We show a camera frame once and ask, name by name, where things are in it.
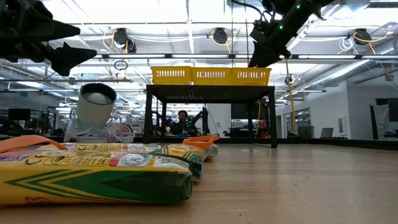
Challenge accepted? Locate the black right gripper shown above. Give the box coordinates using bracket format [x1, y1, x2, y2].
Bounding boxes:
[248, 19, 292, 68]

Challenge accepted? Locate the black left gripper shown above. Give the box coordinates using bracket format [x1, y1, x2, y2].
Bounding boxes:
[0, 0, 98, 77]

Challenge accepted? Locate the white yellow snack packet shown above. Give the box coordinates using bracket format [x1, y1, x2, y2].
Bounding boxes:
[183, 142, 220, 160]

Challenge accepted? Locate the yellow crayon pack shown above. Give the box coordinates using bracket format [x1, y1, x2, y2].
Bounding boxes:
[60, 142, 205, 180]
[0, 151, 193, 207]

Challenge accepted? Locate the yellow plastic basket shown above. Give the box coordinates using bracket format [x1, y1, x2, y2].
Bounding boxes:
[191, 67, 233, 86]
[230, 67, 272, 86]
[150, 65, 193, 86]

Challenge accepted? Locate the black computer monitor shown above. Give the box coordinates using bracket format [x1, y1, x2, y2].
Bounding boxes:
[7, 108, 32, 121]

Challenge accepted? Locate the grey laptop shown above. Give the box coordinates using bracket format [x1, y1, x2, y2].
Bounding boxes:
[320, 127, 335, 139]

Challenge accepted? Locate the person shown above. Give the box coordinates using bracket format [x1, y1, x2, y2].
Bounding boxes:
[169, 110, 200, 137]

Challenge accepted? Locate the grey fabric screen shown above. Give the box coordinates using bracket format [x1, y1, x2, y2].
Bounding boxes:
[369, 104, 390, 140]

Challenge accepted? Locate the black hanging cable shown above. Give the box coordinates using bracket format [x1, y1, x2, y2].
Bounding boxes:
[230, 0, 234, 68]

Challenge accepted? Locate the black ceiling cord reel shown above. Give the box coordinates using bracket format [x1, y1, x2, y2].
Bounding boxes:
[212, 27, 229, 45]
[113, 27, 137, 54]
[353, 27, 373, 46]

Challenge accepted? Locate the yellow hanging cable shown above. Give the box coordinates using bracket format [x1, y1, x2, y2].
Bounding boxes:
[284, 58, 299, 135]

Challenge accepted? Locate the black wire loop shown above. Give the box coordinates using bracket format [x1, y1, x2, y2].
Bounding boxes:
[113, 59, 129, 71]

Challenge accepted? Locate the white coiled cable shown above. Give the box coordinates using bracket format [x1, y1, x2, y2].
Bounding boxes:
[107, 123, 136, 144]

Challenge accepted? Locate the black aluminium table frame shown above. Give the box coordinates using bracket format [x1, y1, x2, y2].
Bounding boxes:
[0, 134, 398, 151]

